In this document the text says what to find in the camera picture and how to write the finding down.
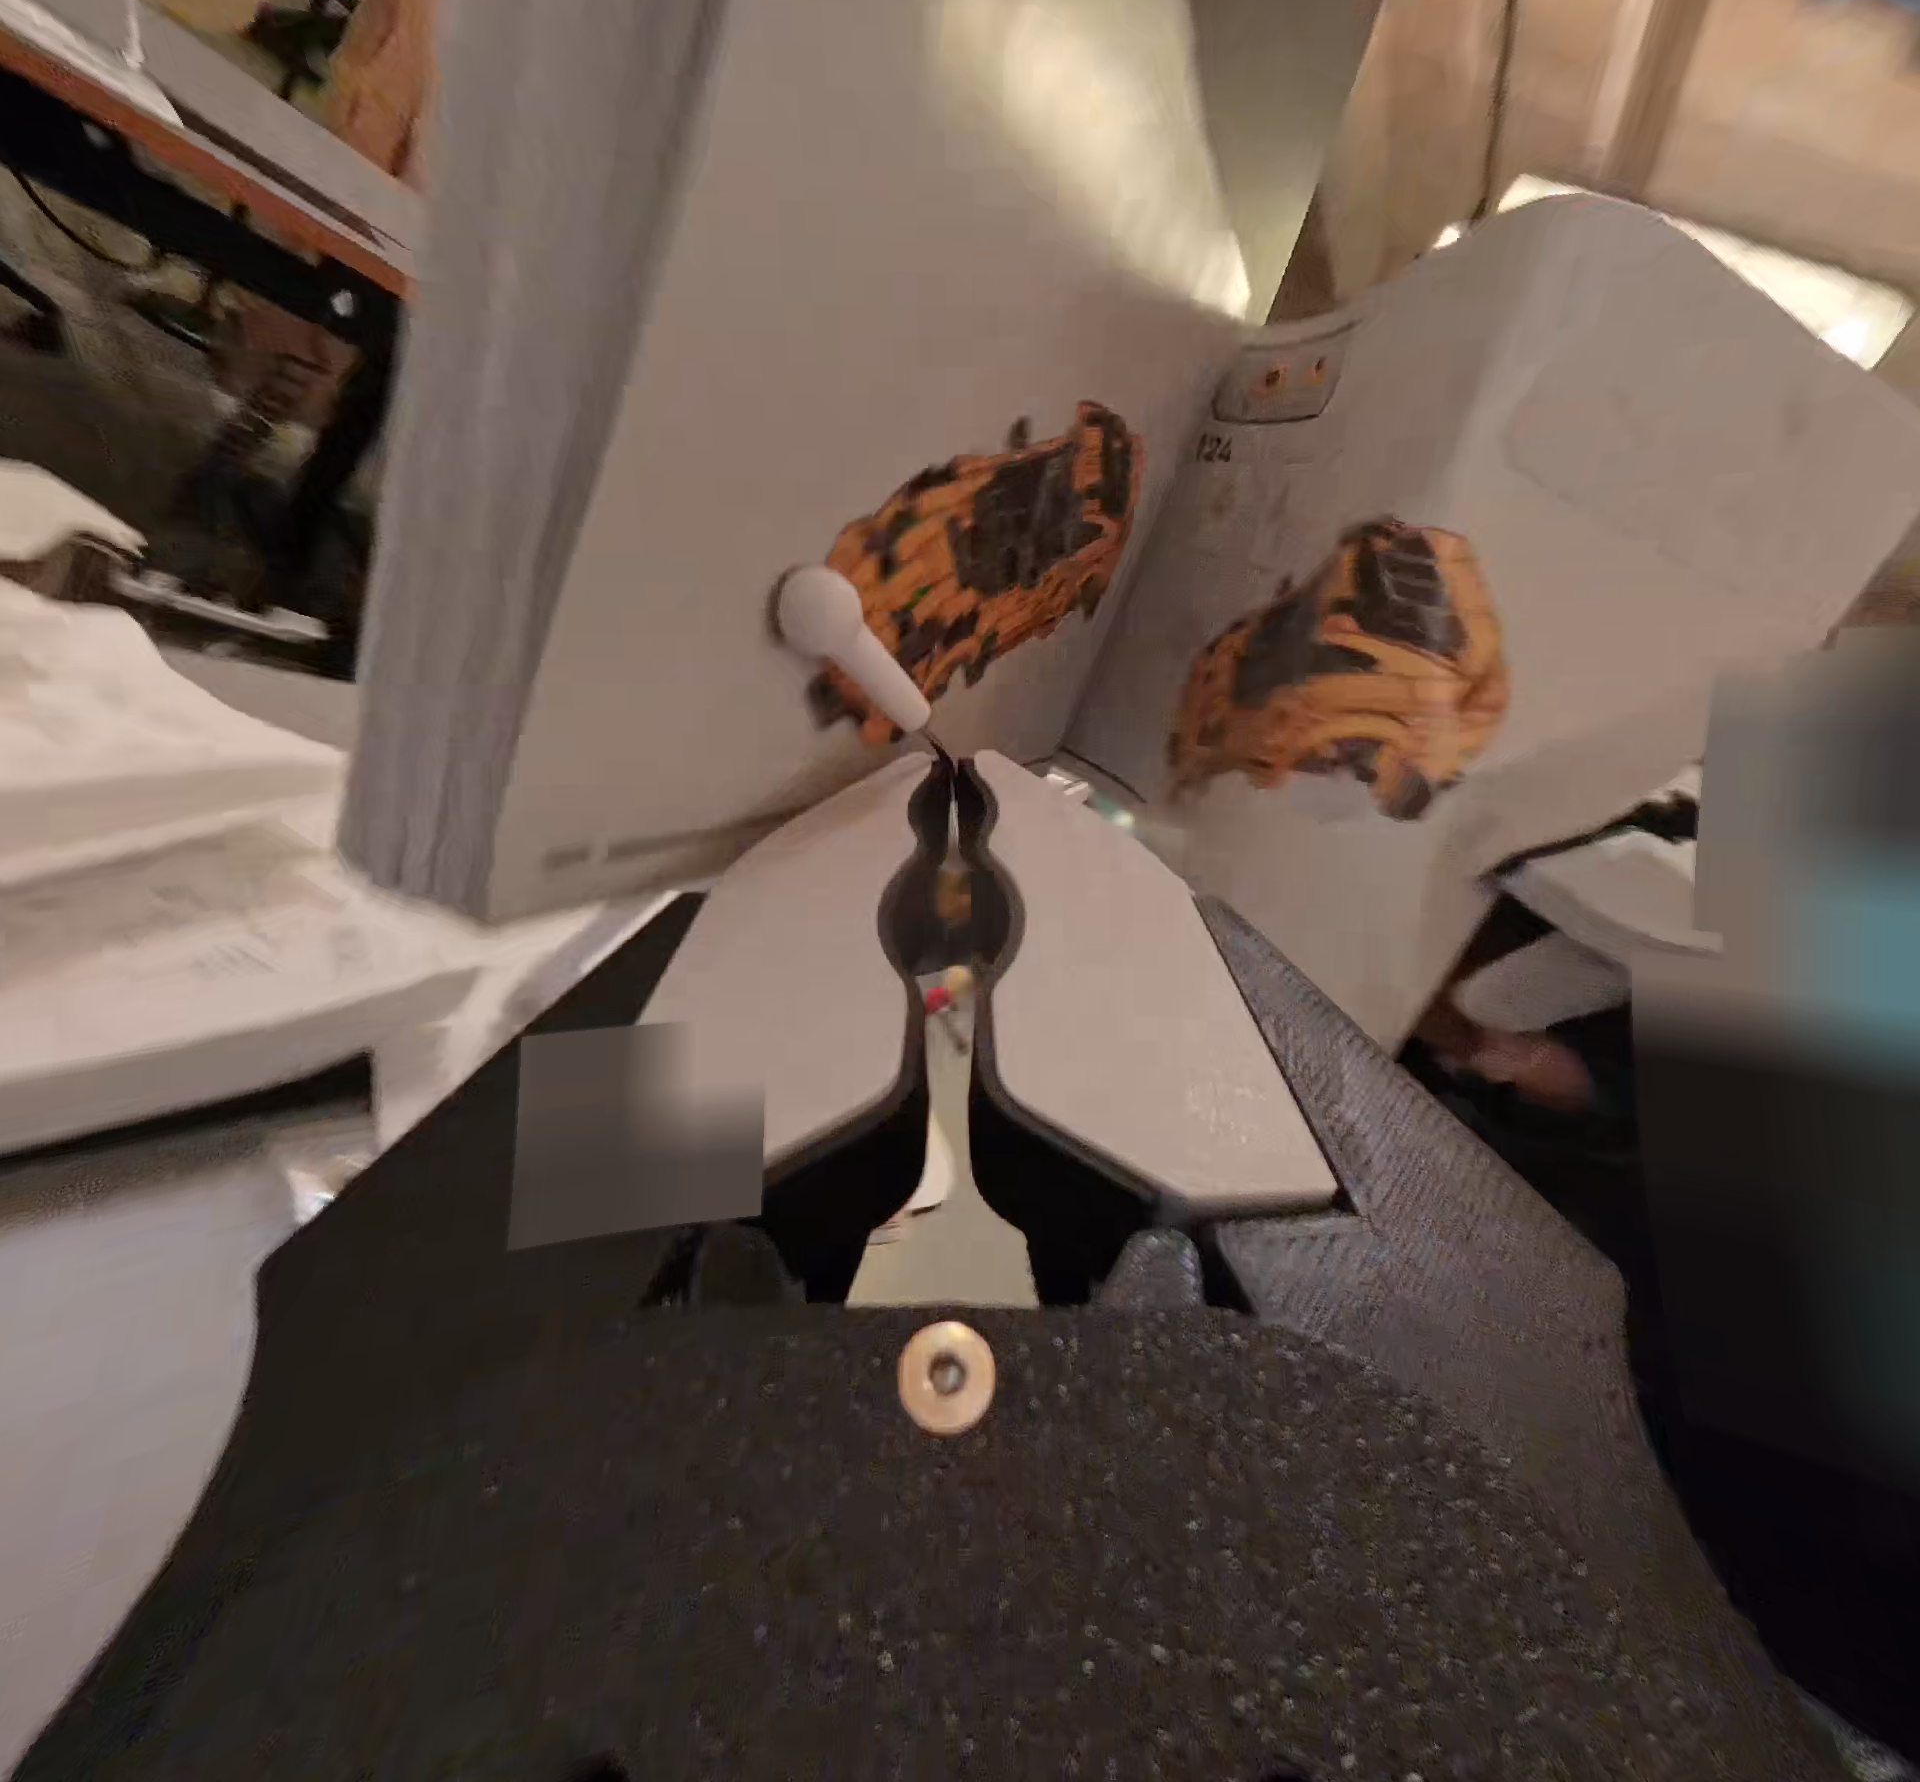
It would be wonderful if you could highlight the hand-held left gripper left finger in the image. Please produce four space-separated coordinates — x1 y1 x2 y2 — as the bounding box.
631 746 950 1308

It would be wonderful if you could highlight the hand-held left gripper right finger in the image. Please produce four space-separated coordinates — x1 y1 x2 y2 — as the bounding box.
956 746 1339 1308

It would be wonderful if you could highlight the white wooden book stand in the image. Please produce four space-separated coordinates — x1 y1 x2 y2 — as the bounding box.
770 561 963 765

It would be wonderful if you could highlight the lego instruction booklet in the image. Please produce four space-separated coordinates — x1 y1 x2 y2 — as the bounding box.
339 0 1920 1063

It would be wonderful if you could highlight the person's right forearm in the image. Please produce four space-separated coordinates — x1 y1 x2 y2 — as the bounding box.
1630 999 1920 1724

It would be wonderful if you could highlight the person's right hand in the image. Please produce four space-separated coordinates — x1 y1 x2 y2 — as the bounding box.
1410 1010 1600 1111

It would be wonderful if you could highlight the wooden desk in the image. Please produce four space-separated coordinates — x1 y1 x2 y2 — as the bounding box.
0 0 429 612

